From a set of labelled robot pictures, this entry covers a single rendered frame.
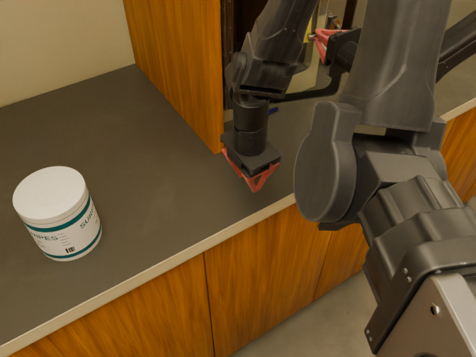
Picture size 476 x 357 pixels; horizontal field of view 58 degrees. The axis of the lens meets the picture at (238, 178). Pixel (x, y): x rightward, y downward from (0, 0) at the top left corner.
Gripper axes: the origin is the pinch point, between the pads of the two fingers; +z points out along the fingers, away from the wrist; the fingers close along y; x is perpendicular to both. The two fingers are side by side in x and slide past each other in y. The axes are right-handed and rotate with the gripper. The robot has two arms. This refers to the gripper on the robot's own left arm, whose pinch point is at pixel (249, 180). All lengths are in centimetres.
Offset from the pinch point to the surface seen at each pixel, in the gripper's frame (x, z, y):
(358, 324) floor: -50, 110, -8
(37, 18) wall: 17, -5, 76
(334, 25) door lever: -38.2, -10.2, 21.7
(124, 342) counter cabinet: 33, 46, 6
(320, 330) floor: -35, 110, -2
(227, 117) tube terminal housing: -15.2, 14.3, 32.8
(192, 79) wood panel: -5.8, -1.4, 32.5
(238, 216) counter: -0.2, 16.0, 4.3
